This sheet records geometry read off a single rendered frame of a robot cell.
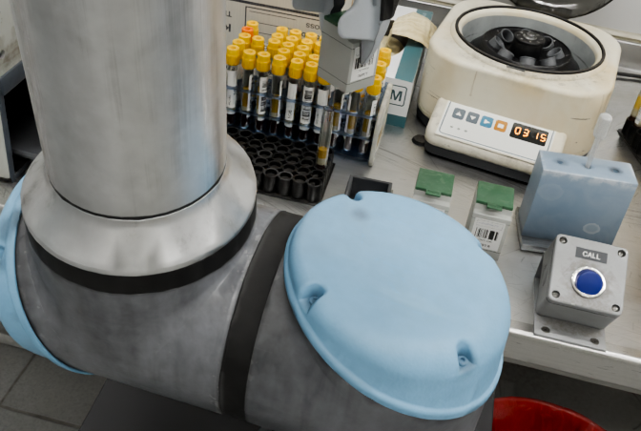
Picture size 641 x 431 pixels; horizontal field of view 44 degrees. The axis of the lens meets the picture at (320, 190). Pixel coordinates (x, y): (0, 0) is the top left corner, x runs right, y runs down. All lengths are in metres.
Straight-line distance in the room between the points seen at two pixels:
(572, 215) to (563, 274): 0.13
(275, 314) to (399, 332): 0.06
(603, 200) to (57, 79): 0.67
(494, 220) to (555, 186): 0.08
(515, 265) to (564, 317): 0.09
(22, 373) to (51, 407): 0.12
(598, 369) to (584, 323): 0.05
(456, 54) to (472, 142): 0.11
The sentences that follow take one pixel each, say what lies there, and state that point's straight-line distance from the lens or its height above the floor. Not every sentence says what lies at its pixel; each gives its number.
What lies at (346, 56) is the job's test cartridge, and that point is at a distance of 0.79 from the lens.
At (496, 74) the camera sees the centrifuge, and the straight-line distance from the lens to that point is 1.01.
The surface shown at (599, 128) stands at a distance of 0.86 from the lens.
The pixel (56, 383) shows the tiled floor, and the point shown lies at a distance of 1.87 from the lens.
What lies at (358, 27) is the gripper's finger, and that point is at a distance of 0.75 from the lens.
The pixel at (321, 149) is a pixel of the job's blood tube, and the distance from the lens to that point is 0.90.
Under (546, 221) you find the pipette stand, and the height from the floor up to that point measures 0.91.
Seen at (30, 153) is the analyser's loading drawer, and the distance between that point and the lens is 0.91.
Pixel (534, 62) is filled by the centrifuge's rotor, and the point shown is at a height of 0.98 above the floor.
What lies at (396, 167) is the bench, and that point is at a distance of 0.99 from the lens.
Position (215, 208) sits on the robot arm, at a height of 1.19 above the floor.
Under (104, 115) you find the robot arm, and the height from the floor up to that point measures 1.25.
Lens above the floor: 1.42
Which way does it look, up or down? 36 degrees down
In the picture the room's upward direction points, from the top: 8 degrees clockwise
